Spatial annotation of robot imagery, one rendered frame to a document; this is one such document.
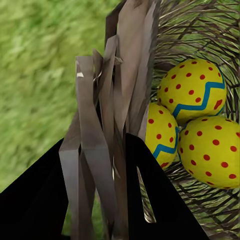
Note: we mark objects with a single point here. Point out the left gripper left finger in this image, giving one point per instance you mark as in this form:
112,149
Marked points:
34,206

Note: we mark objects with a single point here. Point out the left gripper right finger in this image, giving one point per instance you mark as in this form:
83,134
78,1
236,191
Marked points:
174,219

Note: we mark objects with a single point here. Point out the wicker basket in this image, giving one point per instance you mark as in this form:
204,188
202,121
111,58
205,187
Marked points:
114,92

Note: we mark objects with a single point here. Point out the easter egg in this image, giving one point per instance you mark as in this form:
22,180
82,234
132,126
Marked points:
209,149
162,134
191,89

